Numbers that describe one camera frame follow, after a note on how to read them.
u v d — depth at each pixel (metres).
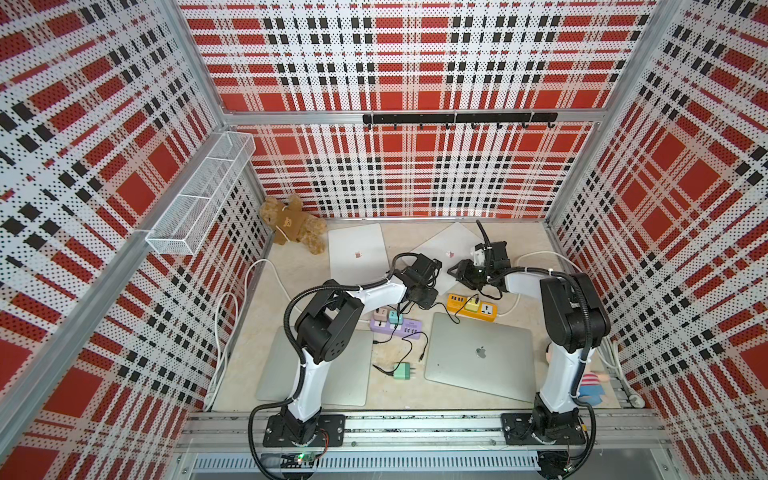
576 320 0.52
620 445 1.91
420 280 0.77
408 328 0.88
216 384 0.84
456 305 0.95
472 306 0.89
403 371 0.81
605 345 0.93
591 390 0.75
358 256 1.10
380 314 0.87
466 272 0.91
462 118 0.89
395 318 0.85
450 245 1.12
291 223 1.11
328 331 0.52
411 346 0.79
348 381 0.82
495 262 0.82
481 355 0.85
